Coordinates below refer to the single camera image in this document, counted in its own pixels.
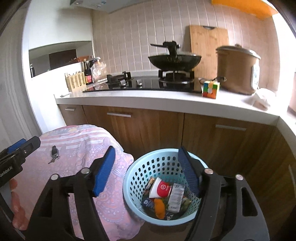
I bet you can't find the red panda paper cup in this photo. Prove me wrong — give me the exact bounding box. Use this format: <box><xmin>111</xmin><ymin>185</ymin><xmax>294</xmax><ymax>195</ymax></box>
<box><xmin>149</xmin><ymin>177</ymin><xmax>171</xmax><ymax>198</ymax></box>

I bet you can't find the white blue milk carton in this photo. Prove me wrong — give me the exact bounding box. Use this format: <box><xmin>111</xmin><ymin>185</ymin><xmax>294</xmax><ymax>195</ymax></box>
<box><xmin>141</xmin><ymin>183</ymin><xmax>185</xmax><ymax>221</ymax></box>

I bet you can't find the orange panda snack bag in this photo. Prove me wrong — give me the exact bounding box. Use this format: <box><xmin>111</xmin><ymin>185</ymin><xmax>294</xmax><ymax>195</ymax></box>
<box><xmin>143</xmin><ymin>177</ymin><xmax>155</xmax><ymax>196</ymax></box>

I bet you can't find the wooden kitchen cabinet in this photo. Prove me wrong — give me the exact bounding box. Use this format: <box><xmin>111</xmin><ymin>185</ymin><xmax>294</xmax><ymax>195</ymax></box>
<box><xmin>59</xmin><ymin>104</ymin><xmax>295</xmax><ymax>236</ymax></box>

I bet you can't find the light blue plastic basket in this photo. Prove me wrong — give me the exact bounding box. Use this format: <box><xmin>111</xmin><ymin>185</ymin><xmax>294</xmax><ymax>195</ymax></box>
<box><xmin>123</xmin><ymin>148</ymin><xmax>201</xmax><ymax>226</ymax></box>

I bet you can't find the black car key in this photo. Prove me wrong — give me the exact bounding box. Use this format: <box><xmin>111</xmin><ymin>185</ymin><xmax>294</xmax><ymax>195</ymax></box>
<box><xmin>48</xmin><ymin>146</ymin><xmax>60</xmax><ymax>164</ymax></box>

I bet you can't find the colourful rubik's cube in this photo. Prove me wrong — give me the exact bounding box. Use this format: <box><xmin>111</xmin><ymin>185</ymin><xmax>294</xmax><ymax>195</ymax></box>
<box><xmin>202</xmin><ymin>81</ymin><xmax>220</xmax><ymax>99</ymax></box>

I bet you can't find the beige woven utensil basket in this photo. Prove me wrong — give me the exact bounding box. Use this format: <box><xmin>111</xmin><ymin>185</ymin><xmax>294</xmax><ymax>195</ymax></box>
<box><xmin>65</xmin><ymin>71</ymin><xmax>86</xmax><ymax>92</ymax></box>

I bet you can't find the dark soy sauce bottle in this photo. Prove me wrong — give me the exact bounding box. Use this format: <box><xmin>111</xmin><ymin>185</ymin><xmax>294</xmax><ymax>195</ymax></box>
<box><xmin>83</xmin><ymin>59</ymin><xmax>93</xmax><ymax>85</ymax></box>

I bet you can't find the black gas stove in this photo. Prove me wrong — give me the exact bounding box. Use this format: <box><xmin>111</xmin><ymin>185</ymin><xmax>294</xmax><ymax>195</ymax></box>
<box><xmin>83</xmin><ymin>70</ymin><xmax>202</xmax><ymax>93</ymax></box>

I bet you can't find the clear plastic bag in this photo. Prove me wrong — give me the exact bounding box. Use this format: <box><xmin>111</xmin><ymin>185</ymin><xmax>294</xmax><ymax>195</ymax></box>
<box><xmin>90</xmin><ymin>58</ymin><xmax>107</xmax><ymax>83</ymax></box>

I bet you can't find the white plastic bag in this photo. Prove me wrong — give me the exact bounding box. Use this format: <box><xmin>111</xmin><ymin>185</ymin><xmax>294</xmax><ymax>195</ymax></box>
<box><xmin>244</xmin><ymin>88</ymin><xmax>276</xmax><ymax>110</ymax></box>

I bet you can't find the black wok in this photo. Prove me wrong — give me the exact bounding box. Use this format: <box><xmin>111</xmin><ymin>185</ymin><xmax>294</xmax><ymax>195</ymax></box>
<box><xmin>148</xmin><ymin>41</ymin><xmax>202</xmax><ymax>71</ymax></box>

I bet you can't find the brown rice cooker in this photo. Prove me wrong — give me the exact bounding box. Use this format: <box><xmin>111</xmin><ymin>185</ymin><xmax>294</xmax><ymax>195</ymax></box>
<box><xmin>216</xmin><ymin>45</ymin><xmax>261</xmax><ymax>95</ymax></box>

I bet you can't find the wooden cutting board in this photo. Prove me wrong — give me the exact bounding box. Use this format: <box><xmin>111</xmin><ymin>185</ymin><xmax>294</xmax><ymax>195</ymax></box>
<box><xmin>189</xmin><ymin>25</ymin><xmax>229</xmax><ymax>79</ymax></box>

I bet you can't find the range hood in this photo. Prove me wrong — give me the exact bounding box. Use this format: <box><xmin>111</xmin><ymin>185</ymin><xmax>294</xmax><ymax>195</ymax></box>
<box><xmin>70</xmin><ymin>0</ymin><xmax>144</xmax><ymax>13</ymax></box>

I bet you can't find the orange wall cabinet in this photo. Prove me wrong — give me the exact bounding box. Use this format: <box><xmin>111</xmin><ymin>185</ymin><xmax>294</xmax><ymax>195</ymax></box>
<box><xmin>211</xmin><ymin>0</ymin><xmax>278</xmax><ymax>20</ymax></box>

